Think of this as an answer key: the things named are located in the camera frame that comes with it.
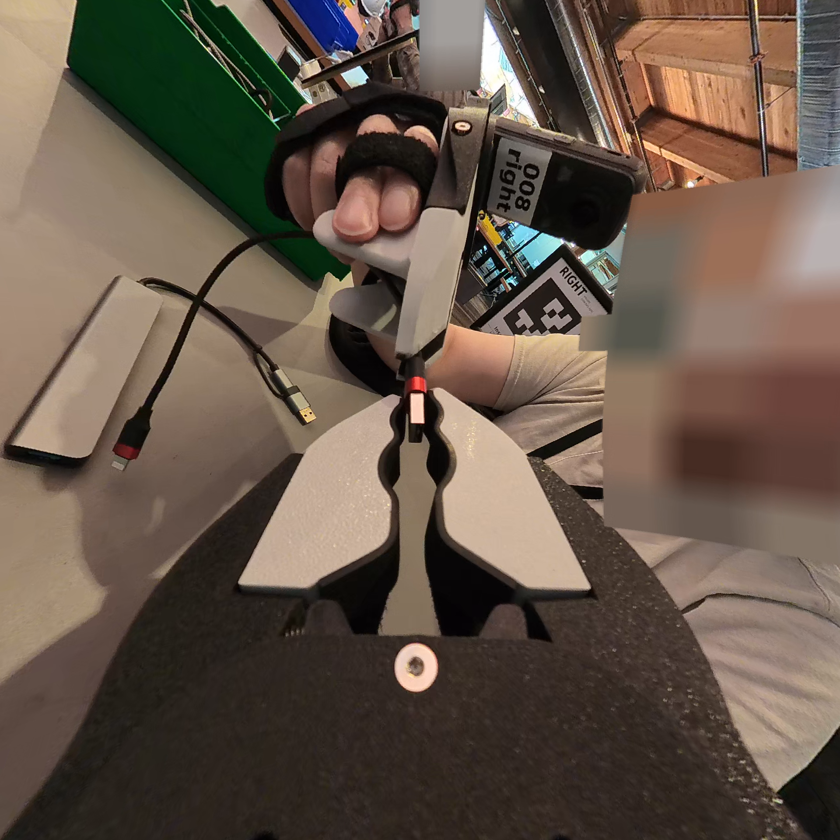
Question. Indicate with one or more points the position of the green plastic bin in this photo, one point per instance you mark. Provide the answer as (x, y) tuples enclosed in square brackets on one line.
[(164, 85)]

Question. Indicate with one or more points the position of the person's right hand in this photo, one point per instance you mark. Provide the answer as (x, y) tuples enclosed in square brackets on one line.
[(358, 203)]

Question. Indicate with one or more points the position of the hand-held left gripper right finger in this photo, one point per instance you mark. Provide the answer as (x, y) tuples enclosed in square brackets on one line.
[(512, 512)]

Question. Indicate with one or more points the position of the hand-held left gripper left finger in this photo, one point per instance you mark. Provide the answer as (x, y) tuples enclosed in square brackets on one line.
[(321, 499)]

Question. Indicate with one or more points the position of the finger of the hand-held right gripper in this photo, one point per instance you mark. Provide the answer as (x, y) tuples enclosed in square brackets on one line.
[(430, 282)]

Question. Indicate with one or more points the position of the thin ceiling pipe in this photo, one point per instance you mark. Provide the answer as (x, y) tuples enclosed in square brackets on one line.
[(758, 85)]

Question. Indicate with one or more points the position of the person's right forearm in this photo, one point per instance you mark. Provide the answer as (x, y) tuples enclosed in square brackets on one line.
[(544, 374)]

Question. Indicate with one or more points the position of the blue plastic bin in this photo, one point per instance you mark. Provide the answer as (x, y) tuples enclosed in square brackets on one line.
[(328, 19)]

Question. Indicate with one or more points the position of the large silver ventilation duct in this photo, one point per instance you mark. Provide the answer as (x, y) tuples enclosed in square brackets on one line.
[(820, 79)]

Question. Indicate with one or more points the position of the black white marker sign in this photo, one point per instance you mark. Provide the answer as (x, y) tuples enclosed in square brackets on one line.
[(544, 315)]

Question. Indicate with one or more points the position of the small silver ventilation duct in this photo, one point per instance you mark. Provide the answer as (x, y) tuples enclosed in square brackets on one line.
[(577, 65)]

